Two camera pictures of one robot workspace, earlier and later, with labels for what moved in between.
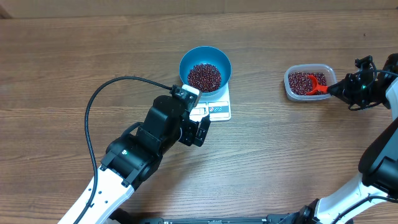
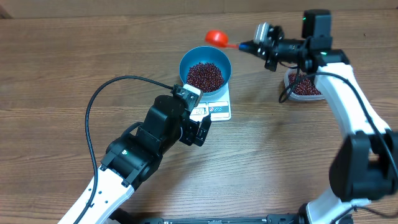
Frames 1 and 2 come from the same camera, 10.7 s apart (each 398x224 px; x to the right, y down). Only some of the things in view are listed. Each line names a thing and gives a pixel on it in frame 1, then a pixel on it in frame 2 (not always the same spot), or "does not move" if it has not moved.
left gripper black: x=189 y=137 does not move
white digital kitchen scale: x=217 y=106 does not move
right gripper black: x=346 y=91 → x=273 y=59
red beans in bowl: x=207 y=76 does not move
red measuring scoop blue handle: x=322 y=88 → x=220 y=38
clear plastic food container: x=309 y=81 does not move
